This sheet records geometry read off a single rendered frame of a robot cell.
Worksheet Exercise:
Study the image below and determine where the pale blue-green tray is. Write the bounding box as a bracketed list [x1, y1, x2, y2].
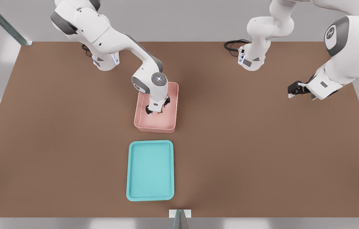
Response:
[126, 140, 175, 202]

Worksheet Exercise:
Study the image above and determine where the black cable loop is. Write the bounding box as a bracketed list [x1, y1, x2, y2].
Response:
[81, 44, 93, 58]
[224, 39, 251, 58]

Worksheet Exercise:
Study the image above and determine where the silver frame post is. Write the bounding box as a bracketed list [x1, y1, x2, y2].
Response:
[169, 209, 192, 229]
[0, 0, 33, 46]

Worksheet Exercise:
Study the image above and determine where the pink plastic box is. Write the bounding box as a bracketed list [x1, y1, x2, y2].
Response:
[134, 82, 179, 134]

